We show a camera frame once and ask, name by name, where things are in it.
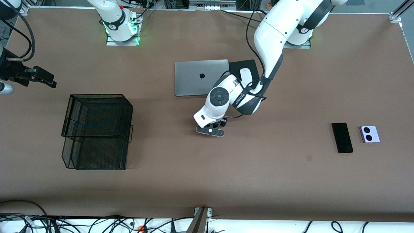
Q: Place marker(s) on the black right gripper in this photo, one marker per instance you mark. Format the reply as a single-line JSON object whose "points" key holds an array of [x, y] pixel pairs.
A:
{"points": [[10, 70]]}

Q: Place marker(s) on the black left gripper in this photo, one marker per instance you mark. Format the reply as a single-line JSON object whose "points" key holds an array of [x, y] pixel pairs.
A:
{"points": [[221, 122]]}

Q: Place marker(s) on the black slab smartphone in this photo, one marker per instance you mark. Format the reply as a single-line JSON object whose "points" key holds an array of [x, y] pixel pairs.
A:
{"points": [[342, 137]]}

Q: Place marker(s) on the lilac flip phone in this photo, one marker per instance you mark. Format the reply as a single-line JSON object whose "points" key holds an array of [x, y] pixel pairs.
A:
{"points": [[369, 134]]}

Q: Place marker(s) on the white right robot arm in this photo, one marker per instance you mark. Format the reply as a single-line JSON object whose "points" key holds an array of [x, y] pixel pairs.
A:
{"points": [[116, 19]]}

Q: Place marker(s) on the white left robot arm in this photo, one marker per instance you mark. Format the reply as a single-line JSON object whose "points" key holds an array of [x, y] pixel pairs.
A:
{"points": [[275, 29]]}

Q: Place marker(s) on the silver closed laptop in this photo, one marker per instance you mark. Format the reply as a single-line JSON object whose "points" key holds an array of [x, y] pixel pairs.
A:
{"points": [[194, 77]]}

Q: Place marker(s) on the white computer mouse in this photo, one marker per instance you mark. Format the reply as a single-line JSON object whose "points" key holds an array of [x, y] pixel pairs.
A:
{"points": [[245, 74]]}

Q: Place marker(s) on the black mouse pad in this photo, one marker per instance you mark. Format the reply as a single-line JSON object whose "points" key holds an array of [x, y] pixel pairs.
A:
{"points": [[236, 66]]}

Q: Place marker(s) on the grey metal mounting plate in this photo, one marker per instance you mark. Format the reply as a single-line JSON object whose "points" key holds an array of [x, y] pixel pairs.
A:
{"points": [[300, 47], [123, 43]]}

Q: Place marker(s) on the black mesh two-tier tray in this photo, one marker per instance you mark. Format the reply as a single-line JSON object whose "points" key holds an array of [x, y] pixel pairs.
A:
{"points": [[97, 152]]}

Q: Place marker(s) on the silver rack device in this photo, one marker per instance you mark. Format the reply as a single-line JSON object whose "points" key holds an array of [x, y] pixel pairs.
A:
{"points": [[212, 4]]}

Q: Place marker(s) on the aluminium frame corner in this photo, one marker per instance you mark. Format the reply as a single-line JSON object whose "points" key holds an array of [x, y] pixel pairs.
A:
{"points": [[395, 16], [24, 9]]}

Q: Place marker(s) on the metal camera post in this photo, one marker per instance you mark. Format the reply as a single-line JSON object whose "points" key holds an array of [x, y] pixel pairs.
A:
{"points": [[199, 221]]}

